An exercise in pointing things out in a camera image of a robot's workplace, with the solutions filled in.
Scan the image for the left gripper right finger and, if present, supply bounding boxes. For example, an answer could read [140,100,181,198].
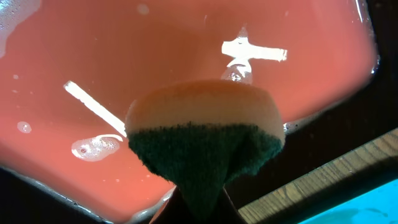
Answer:
[214,188,247,224]

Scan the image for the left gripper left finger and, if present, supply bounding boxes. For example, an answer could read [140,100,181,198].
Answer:
[149,187,190,224]

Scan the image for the teal plastic tray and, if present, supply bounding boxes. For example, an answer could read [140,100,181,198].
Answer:
[300,179,397,224]

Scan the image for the dark tray with red liquid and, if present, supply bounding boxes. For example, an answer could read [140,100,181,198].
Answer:
[1,0,397,223]

